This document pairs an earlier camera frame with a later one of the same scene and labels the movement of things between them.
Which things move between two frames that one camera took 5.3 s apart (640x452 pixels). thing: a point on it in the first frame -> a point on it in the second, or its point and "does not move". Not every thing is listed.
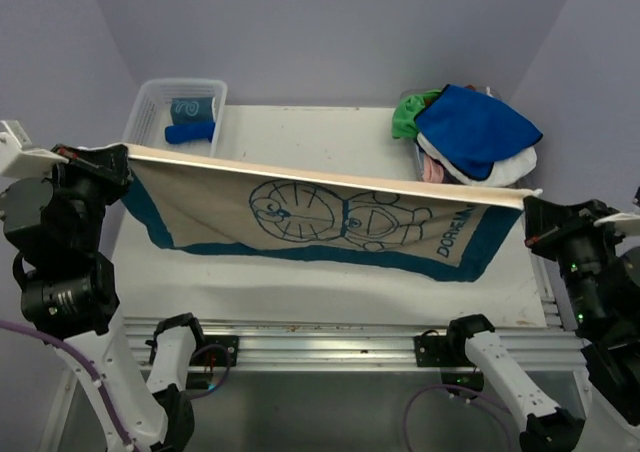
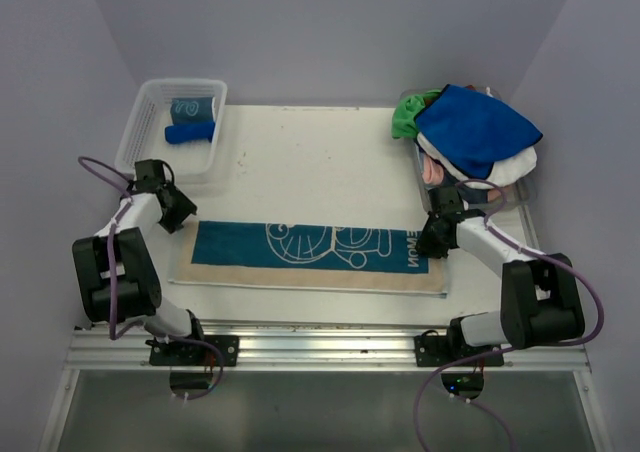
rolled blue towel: (186, 132) does not move
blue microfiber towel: (473, 130) does not move
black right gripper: (548, 221) -> (424, 245)
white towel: (508, 172) does not move
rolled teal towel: (192, 110) does not move
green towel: (404, 119) does not move
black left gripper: (106, 163) -> (184, 208)
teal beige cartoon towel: (192, 203) -> (385, 259)
